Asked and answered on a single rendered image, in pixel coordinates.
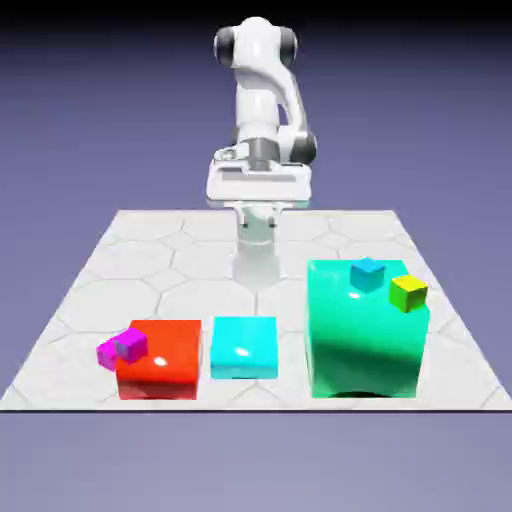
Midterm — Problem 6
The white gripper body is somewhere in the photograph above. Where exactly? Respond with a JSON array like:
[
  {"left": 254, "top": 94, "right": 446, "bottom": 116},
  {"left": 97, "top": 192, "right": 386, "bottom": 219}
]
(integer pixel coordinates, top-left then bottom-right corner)
[{"left": 205, "top": 158, "right": 314, "bottom": 211}]

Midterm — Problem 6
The small blue cube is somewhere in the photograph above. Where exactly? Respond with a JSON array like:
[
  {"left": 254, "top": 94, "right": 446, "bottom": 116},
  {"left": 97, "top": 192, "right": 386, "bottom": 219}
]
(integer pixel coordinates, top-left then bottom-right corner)
[{"left": 349, "top": 256, "right": 388, "bottom": 294}]

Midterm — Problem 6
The small yellow cube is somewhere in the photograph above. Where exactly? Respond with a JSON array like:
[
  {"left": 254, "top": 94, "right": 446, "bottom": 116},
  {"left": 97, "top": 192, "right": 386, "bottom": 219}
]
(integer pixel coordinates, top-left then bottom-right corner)
[{"left": 388, "top": 273, "right": 430, "bottom": 314}]

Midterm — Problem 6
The small purple cube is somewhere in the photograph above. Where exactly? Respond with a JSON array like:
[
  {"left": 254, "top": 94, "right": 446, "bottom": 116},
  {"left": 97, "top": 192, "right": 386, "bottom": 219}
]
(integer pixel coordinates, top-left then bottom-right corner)
[{"left": 114, "top": 327, "right": 150, "bottom": 366}]

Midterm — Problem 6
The small magenta cube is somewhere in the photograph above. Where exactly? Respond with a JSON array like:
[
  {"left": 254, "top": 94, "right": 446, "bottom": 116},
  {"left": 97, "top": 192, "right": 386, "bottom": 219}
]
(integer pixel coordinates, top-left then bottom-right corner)
[{"left": 95, "top": 338, "right": 120, "bottom": 373}]

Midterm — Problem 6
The large cyan box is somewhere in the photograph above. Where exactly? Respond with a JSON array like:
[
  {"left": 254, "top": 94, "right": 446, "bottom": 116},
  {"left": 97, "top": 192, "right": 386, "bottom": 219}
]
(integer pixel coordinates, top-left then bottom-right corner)
[{"left": 209, "top": 315, "right": 280, "bottom": 381}]

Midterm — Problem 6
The large green box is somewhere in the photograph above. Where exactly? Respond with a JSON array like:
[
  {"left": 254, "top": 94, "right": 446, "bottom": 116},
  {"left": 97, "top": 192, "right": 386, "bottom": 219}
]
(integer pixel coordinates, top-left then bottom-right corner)
[{"left": 305, "top": 258, "right": 432, "bottom": 400}]

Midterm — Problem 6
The large red box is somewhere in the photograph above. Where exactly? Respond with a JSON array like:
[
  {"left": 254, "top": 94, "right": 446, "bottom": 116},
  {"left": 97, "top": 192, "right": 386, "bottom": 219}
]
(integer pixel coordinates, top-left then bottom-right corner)
[{"left": 115, "top": 318, "right": 203, "bottom": 402}]

